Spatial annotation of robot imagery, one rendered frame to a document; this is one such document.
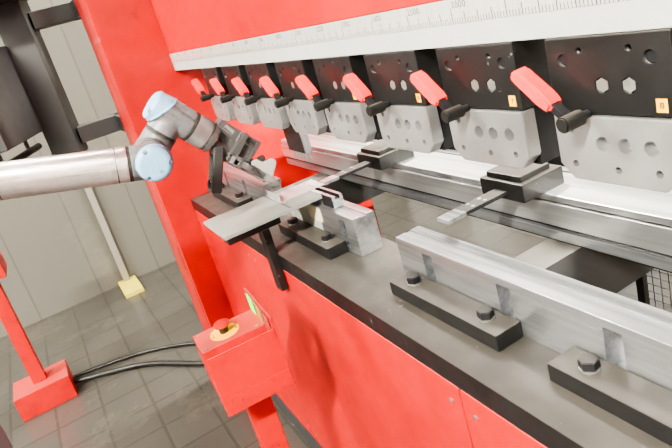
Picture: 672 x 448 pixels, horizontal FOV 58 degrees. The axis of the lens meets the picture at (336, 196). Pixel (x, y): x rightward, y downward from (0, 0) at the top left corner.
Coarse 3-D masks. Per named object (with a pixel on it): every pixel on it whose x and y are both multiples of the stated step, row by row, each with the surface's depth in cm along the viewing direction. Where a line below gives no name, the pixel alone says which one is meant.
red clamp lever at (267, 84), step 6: (264, 78) 138; (264, 84) 137; (270, 84) 136; (270, 90) 135; (276, 90) 136; (270, 96) 136; (276, 96) 135; (276, 102) 133; (282, 102) 134; (288, 102) 134
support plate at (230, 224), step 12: (276, 192) 162; (312, 192) 153; (252, 204) 158; (264, 204) 155; (276, 204) 152; (288, 204) 149; (300, 204) 147; (216, 216) 156; (228, 216) 154; (240, 216) 151; (252, 216) 148; (264, 216) 146; (276, 216) 145; (216, 228) 147; (228, 228) 145; (240, 228) 142; (252, 228) 142
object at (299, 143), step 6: (288, 132) 155; (294, 132) 151; (288, 138) 156; (294, 138) 153; (300, 138) 149; (306, 138) 150; (288, 144) 158; (294, 144) 154; (300, 144) 151; (306, 144) 150; (294, 150) 156; (300, 150) 152; (306, 150) 150; (300, 156) 156; (306, 156) 153
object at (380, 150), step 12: (372, 144) 168; (384, 144) 164; (360, 156) 167; (372, 156) 161; (384, 156) 159; (396, 156) 161; (408, 156) 163; (348, 168) 163; (360, 168) 161; (384, 168) 160; (324, 180) 159
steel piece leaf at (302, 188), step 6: (294, 186) 162; (300, 186) 160; (306, 186) 159; (270, 192) 156; (282, 192) 160; (288, 192) 158; (294, 192) 157; (300, 192) 155; (270, 198) 158; (276, 198) 153; (282, 198) 155; (288, 198) 153
